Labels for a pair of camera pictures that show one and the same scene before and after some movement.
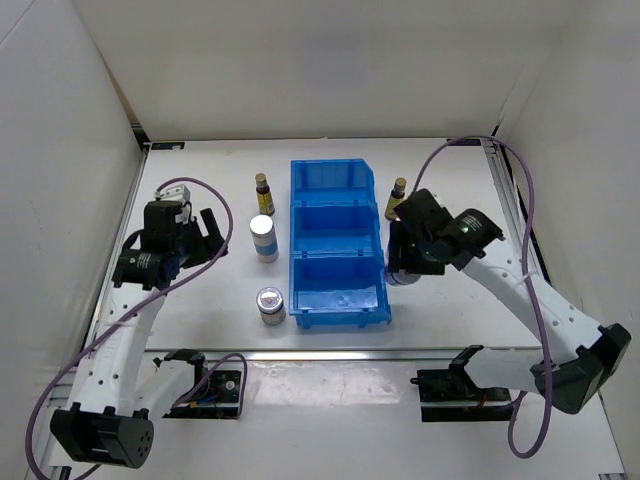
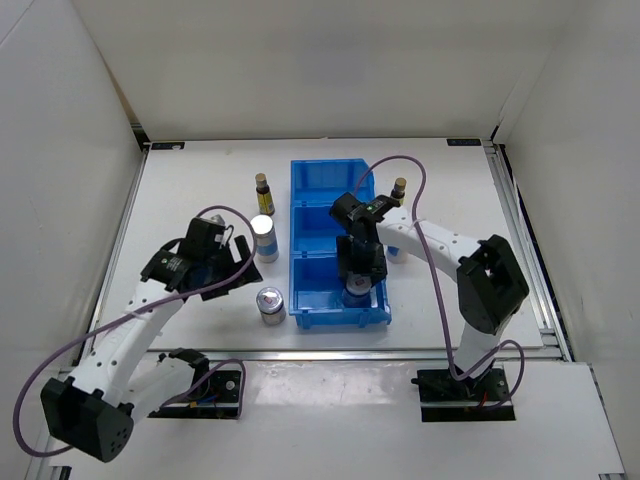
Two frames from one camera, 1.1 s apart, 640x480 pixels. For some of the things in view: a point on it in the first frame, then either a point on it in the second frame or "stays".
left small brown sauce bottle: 265,201 stays
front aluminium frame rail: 320,356 stays
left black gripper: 208,246 → 252,276
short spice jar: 270,302 stays
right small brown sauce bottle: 397,195 stays
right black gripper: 399,238 → 376,269
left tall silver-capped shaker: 265,238 stays
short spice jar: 403,277 → 357,292
